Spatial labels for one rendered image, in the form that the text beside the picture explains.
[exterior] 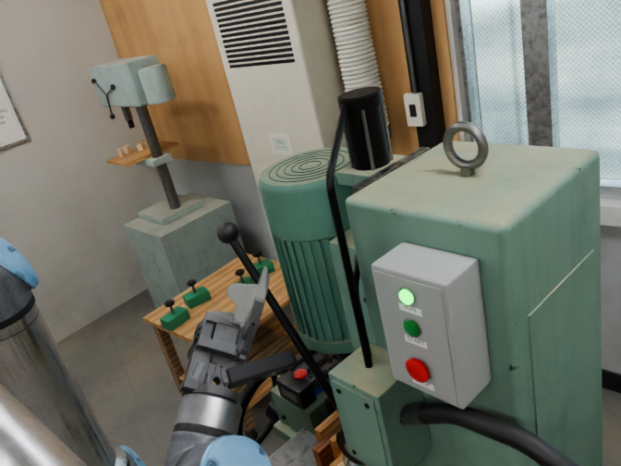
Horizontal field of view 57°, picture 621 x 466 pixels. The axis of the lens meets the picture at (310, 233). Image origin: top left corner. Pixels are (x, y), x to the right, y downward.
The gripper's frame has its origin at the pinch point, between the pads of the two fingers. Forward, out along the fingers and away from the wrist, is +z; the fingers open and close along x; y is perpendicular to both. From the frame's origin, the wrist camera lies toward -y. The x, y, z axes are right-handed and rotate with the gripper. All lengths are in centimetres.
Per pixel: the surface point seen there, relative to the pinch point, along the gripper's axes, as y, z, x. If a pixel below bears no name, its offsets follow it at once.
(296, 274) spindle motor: -4.7, 1.0, -6.2
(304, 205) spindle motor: -0.6, 6.1, -17.7
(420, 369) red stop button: -13.2, -18.9, -32.3
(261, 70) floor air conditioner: 1, 141, 93
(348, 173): -3.5, 7.8, -26.2
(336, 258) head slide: -7.5, 0.4, -16.2
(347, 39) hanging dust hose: -24, 139, 57
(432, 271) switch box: -9.0, -11.8, -40.4
